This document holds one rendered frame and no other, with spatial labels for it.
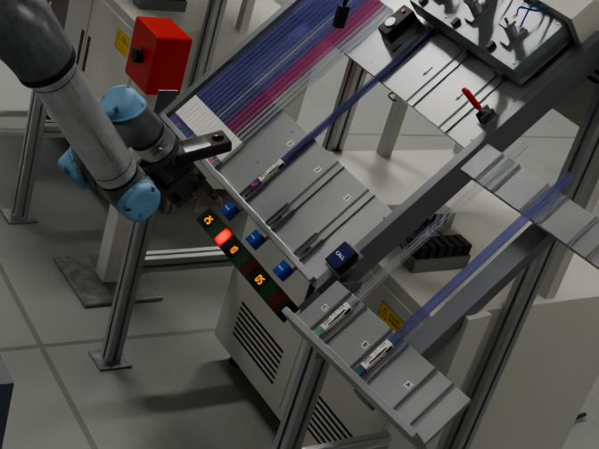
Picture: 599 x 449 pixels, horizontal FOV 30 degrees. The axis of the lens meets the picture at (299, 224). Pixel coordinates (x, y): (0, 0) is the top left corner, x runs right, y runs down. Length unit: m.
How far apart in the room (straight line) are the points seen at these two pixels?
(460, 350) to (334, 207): 0.39
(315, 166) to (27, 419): 0.95
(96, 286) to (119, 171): 1.35
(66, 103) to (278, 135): 0.69
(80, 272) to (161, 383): 0.50
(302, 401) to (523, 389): 0.70
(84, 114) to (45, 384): 1.18
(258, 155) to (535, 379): 0.86
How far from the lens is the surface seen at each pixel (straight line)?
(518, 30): 2.16
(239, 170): 2.33
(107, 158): 1.85
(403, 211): 2.06
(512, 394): 2.66
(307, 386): 2.14
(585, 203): 2.44
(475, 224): 2.75
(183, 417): 2.82
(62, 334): 3.00
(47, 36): 1.69
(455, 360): 1.97
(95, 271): 3.25
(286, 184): 2.24
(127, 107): 2.00
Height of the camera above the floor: 1.74
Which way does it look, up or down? 27 degrees down
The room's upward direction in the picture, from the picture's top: 17 degrees clockwise
